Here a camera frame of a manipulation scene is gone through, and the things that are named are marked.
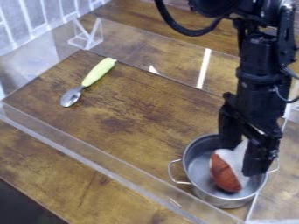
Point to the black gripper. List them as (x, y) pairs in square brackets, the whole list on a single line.
[(251, 117)]

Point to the red and white plush mushroom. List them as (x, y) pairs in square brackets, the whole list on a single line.
[(225, 164)]

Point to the silver metal pot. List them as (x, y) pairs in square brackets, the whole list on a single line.
[(194, 163)]

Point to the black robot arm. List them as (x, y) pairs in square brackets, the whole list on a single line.
[(267, 48)]

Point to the clear acrylic front barrier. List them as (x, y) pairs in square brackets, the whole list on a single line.
[(137, 180)]

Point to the clear acrylic triangle stand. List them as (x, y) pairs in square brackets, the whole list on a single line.
[(86, 39)]

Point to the spoon with yellow-green handle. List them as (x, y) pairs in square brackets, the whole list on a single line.
[(100, 69)]

